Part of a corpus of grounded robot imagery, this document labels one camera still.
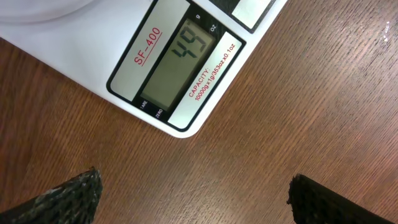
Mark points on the white digital kitchen scale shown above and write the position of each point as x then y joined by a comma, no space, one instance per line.
168,62

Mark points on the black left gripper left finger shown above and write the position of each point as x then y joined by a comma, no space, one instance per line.
74,201

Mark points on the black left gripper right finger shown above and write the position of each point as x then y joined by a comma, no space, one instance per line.
312,203

